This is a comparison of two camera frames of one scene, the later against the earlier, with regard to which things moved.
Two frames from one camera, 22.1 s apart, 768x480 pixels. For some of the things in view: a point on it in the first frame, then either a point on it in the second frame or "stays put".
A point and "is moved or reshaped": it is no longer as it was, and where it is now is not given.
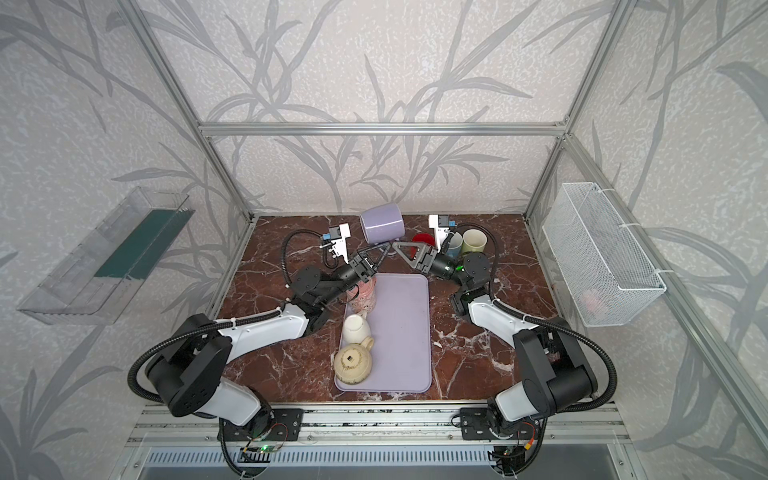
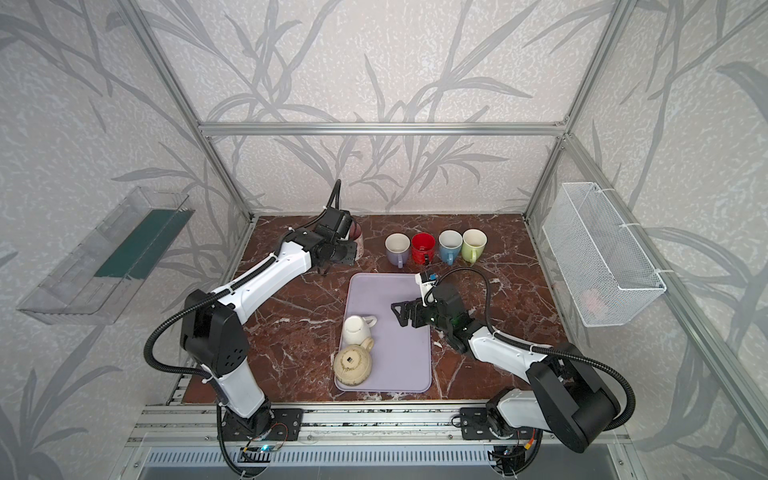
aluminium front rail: [594, 425] stays put
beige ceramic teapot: [353, 361] stays put
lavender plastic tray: [401, 331] stays put
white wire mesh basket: [609, 273] stays put
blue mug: [455, 245] stays put
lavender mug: [382, 223] is moved or reshaped
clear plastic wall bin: [96, 279] stays put
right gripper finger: [425, 251] to [406, 307]
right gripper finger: [415, 265] to [417, 321]
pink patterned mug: [361, 298] to [355, 234]
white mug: [355, 328] stays put
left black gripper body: [357, 264] to [335, 253]
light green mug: [473, 241] stays put
